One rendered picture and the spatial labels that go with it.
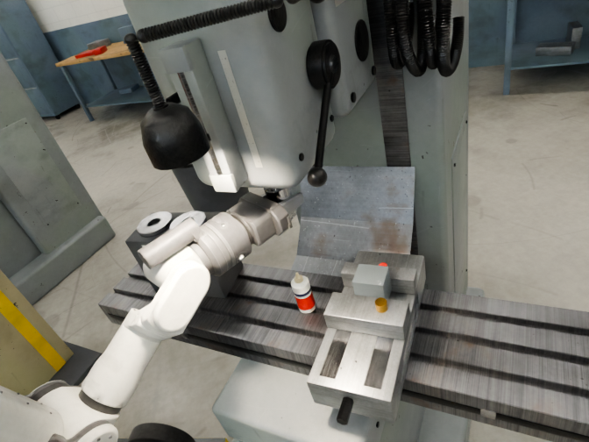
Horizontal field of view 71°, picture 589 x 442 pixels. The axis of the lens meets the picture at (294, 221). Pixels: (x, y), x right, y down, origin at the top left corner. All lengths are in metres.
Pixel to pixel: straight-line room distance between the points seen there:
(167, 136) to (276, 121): 0.16
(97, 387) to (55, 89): 7.48
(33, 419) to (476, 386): 0.67
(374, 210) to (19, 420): 0.86
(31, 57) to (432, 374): 7.58
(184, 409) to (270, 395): 1.20
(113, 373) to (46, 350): 1.93
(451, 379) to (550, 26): 4.33
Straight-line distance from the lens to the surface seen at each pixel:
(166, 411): 2.18
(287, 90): 0.59
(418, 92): 1.00
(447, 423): 1.62
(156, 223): 1.11
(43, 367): 2.64
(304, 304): 0.94
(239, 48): 0.55
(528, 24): 4.90
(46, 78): 7.99
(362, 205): 1.13
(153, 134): 0.49
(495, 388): 0.84
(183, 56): 0.56
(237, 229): 0.68
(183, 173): 2.69
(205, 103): 0.57
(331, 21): 0.71
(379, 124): 1.05
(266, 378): 0.99
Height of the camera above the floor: 1.63
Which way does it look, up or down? 34 degrees down
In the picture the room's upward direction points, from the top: 17 degrees counter-clockwise
